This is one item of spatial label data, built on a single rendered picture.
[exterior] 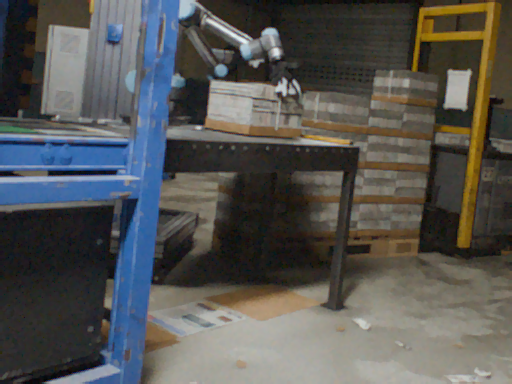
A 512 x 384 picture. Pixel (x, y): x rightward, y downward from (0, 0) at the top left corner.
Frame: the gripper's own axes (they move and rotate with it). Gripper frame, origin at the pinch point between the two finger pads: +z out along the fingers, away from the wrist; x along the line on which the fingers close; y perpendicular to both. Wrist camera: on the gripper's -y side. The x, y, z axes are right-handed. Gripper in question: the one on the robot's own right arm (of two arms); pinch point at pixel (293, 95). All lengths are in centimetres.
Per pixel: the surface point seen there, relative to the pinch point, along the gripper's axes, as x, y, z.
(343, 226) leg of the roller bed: -25, 14, 62
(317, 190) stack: -89, 68, 25
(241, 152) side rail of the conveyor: 51, -5, 32
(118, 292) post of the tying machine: 111, 4, 75
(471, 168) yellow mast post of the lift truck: -197, 11, 33
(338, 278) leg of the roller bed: -26, 26, 84
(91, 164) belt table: 118, -7, 38
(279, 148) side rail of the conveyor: 29.8, -6.3, 30.4
